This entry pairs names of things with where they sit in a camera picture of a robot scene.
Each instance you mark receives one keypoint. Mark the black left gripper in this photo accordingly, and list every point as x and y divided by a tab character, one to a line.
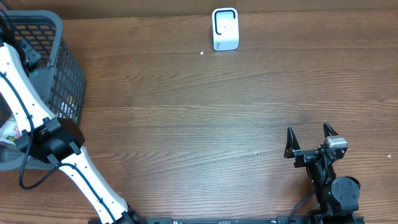
33	55

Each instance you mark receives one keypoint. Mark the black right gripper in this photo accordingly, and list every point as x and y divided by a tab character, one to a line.
304	155

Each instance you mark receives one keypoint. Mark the cup noodles container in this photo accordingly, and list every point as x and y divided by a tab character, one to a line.
10	132

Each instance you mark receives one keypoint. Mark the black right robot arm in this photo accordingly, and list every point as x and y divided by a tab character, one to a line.
337	197

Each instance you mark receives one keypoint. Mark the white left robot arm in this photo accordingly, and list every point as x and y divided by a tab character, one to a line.
57	141

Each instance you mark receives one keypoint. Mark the white barcode scanner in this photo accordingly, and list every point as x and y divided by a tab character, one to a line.
225	25

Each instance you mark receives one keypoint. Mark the grey plastic shopping basket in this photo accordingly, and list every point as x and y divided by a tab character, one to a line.
57	79

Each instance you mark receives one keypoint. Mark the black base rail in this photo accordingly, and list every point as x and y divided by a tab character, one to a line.
277	220

